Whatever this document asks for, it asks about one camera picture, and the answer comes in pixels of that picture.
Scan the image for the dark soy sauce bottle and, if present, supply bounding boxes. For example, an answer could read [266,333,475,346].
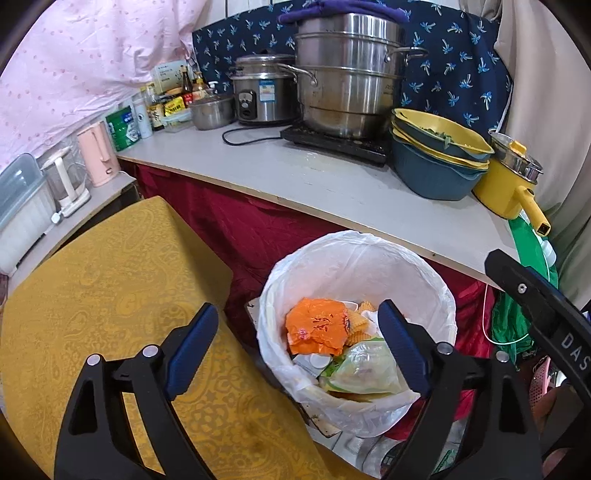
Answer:
[145,83,164,131]

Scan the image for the black power cable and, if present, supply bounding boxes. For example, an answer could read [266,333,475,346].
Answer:
[221,125,290,147]

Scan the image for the dark red counter skirt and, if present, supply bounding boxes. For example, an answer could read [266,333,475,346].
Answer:
[117,158,498,439]

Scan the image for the white dish rack grey lid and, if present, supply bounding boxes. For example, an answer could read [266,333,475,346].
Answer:
[0,153,56,277]

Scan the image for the pink dotted sheet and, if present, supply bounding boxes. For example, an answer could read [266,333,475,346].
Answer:
[1,0,206,168]

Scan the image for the green tin can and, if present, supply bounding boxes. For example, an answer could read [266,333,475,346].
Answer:
[105,106,140,152]

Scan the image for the white bag lined trash bin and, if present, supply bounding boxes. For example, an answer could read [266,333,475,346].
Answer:
[256,231,458,437]

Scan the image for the silver rice cooker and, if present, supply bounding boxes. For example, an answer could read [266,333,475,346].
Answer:
[228,54,301,125]

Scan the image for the purple cloth on pot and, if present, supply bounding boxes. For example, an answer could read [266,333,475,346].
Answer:
[277,0,410,24]

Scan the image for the beige curtain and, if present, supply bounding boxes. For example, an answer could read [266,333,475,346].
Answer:
[460,1,590,308]

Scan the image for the green apple snack bag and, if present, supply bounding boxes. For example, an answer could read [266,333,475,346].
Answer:
[318,338,409,395]

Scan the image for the green plastic bag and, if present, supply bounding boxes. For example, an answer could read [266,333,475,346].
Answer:
[491,216,560,351]

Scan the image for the white thermos bottle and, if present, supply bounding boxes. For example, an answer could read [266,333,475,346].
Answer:
[132,94,152,139]

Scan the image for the black induction cooktop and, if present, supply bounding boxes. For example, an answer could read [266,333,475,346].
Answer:
[280,123,391,166]

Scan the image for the yellow electric pot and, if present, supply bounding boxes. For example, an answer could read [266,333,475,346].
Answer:
[473,130,551,237]

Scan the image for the stacked yellow blue basins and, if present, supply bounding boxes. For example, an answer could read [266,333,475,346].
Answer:
[389,108,494,201]

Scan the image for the large stainless steamer pot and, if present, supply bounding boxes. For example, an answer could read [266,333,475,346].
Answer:
[279,13,429,139]

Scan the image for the white paper towel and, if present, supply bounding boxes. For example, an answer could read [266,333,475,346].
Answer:
[361,310,383,338]

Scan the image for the navy patterned cloth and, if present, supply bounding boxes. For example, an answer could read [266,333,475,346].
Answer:
[192,1,513,136]

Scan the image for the small steel lidded pot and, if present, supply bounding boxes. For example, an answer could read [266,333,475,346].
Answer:
[190,94,236,131]

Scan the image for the white carton box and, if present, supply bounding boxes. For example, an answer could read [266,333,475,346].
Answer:
[151,60,187,94]

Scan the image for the orange snack wrapper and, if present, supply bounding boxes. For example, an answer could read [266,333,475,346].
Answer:
[286,298,349,356]

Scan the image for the pink electric kettle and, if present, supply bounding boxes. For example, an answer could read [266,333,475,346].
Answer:
[77,121,120,187]

